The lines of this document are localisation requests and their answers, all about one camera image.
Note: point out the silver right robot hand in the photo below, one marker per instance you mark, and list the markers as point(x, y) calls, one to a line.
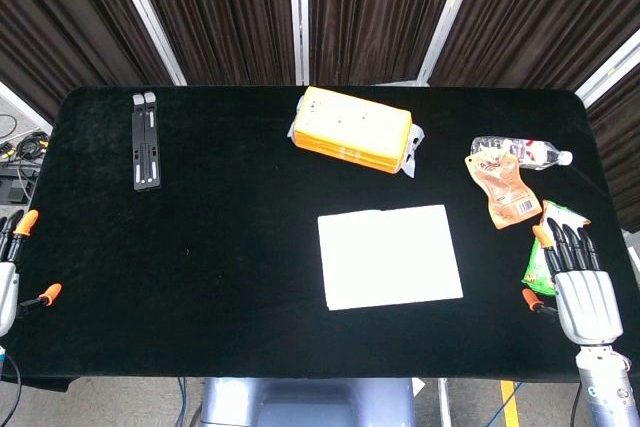
point(587, 304)

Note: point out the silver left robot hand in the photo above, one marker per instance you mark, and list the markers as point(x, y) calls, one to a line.
point(7, 292)

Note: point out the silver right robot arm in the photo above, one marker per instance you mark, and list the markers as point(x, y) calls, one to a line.
point(607, 387)

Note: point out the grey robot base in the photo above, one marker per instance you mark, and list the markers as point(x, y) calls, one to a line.
point(305, 403)

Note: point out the green snack bag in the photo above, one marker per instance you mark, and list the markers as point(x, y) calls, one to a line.
point(540, 272)

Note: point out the orange spouted drink pouch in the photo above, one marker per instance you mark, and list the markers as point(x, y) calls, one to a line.
point(502, 187)

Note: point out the clear plastic water bottle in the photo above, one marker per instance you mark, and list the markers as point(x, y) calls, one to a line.
point(537, 151)

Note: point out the white table leg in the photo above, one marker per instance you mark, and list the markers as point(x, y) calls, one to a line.
point(444, 403)

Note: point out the black velvet tablecloth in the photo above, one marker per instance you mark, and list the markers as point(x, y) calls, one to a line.
point(200, 257)

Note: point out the black folding laptop stand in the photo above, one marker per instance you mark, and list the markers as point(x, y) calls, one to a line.
point(145, 142)

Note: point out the yellow wrapped package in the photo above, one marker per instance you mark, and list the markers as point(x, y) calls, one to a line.
point(352, 129)

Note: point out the white screen frame post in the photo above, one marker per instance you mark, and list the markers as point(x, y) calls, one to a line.
point(298, 12)
point(450, 12)
point(22, 107)
point(607, 74)
point(145, 12)

